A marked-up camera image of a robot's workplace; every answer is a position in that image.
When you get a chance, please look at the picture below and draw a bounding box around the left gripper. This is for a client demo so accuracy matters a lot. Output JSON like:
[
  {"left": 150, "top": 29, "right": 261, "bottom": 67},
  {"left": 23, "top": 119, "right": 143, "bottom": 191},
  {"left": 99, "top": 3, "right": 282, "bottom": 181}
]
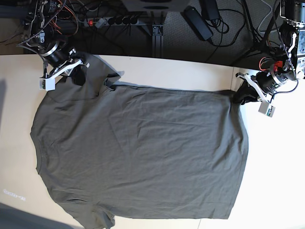
[{"left": 233, "top": 72, "right": 286, "bottom": 105}]

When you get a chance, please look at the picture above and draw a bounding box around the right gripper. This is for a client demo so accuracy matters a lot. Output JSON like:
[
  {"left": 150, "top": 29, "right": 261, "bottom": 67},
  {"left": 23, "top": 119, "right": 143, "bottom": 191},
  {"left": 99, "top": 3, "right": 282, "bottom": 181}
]
[{"left": 39, "top": 42, "right": 90, "bottom": 86}]

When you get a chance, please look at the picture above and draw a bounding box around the grey T-shirt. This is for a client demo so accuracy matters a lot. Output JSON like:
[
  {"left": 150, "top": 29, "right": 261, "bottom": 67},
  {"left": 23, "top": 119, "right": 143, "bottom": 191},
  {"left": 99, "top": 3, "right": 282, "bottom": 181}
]
[{"left": 30, "top": 55, "right": 248, "bottom": 229}]

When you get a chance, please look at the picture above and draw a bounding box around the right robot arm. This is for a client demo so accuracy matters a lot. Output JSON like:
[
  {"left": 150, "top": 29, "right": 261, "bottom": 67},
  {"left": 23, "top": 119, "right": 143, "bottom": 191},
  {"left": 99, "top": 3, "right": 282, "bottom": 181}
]
[{"left": 16, "top": 0, "right": 90, "bottom": 91}]

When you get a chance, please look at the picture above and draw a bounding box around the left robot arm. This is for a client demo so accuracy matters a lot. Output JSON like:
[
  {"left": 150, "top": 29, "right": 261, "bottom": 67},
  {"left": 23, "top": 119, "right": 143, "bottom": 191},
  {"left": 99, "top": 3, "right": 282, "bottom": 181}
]
[{"left": 233, "top": 0, "right": 305, "bottom": 104}]

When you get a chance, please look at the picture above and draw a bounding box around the black tripod stand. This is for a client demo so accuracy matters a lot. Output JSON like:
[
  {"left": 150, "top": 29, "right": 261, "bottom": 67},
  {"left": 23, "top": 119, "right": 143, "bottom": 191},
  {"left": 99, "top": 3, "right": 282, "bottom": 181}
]
[{"left": 230, "top": 0, "right": 284, "bottom": 66}]

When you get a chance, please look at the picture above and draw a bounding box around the grey power strip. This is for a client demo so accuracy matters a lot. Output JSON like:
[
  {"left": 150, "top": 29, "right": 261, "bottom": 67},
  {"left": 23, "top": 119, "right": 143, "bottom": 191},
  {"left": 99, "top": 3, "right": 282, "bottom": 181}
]
[{"left": 83, "top": 16, "right": 140, "bottom": 29}]

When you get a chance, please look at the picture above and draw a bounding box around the black power adapter brick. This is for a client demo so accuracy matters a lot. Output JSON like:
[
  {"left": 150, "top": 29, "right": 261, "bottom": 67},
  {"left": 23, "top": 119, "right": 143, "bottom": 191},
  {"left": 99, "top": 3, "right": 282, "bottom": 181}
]
[{"left": 183, "top": 6, "right": 213, "bottom": 41}]

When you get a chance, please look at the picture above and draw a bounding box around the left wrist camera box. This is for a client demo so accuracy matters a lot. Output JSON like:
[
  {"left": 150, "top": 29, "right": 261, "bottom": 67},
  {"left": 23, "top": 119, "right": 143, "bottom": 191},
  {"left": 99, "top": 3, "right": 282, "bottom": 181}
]
[{"left": 258, "top": 101, "right": 275, "bottom": 117}]

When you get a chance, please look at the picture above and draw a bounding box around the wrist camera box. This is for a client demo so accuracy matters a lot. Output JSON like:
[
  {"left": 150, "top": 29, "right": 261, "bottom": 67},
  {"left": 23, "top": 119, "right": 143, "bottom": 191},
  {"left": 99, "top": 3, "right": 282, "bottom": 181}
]
[
  {"left": 258, "top": 101, "right": 275, "bottom": 117},
  {"left": 39, "top": 78, "right": 56, "bottom": 91}
]

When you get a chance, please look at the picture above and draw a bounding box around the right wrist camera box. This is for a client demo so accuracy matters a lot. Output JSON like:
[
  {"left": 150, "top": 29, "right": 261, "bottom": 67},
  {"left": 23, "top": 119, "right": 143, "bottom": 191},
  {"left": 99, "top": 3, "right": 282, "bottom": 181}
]
[{"left": 39, "top": 78, "right": 56, "bottom": 91}]

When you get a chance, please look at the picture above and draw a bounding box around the aluminium frame post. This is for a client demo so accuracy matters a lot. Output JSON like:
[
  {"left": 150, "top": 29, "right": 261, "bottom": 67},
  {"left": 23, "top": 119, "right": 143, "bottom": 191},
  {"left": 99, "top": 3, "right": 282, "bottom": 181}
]
[{"left": 139, "top": 11, "right": 167, "bottom": 58}]

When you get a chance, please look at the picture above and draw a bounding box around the white cable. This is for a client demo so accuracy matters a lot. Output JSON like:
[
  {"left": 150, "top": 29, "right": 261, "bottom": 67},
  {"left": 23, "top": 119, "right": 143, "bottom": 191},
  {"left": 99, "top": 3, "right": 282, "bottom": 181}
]
[{"left": 257, "top": 0, "right": 277, "bottom": 34}]

